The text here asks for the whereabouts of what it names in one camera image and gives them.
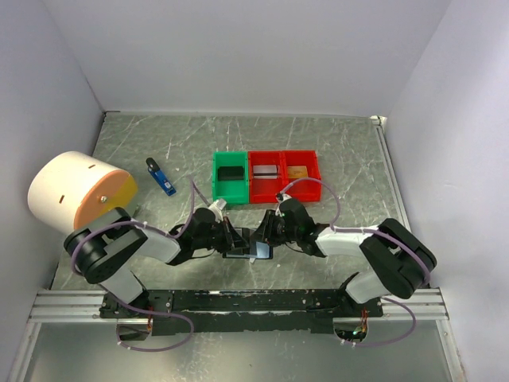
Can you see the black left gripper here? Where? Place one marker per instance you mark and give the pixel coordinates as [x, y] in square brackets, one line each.
[231, 236]

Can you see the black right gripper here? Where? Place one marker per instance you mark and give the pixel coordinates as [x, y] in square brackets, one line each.
[266, 230]

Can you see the black leather card holder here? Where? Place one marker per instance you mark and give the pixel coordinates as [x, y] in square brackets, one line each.
[256, 250]

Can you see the silver VIP card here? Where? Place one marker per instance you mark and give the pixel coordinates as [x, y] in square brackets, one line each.
[265, 172]

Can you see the gold VIP card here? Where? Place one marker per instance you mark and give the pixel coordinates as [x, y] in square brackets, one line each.
[296, 172]

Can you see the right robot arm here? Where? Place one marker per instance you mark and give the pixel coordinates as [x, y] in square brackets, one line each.
[399, 263]

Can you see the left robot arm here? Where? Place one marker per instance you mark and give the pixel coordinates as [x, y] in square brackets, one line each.
[101, 249]

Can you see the black card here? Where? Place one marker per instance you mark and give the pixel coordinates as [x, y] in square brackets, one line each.
[231, 173]

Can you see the red bin left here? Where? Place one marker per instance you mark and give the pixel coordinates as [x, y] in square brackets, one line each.
[265, 191]

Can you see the red bin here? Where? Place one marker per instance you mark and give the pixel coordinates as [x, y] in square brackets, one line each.
[265, 191]
[304, 191]

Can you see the red bin right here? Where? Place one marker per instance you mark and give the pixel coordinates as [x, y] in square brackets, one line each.
[304, 191]

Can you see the green bin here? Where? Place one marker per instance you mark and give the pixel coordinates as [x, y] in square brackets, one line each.
[233, 192]

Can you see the blue and black tool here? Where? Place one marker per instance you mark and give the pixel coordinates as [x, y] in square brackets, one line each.
[159, 176]

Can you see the white and orange cylinder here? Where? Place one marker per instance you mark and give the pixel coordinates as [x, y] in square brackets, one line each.
[73, 189]

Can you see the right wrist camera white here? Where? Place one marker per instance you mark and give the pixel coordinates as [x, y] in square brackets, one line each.
[280, 197]

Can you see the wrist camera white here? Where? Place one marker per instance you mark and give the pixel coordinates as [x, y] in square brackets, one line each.
[218, 205]
[280, 197]

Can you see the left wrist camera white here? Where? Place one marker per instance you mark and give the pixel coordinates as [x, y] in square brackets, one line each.
[218, 205]

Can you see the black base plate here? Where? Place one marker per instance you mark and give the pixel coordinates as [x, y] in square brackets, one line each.
[231, 311]

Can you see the aluminium rail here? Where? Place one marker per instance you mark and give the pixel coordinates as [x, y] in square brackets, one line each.
[95, 306]

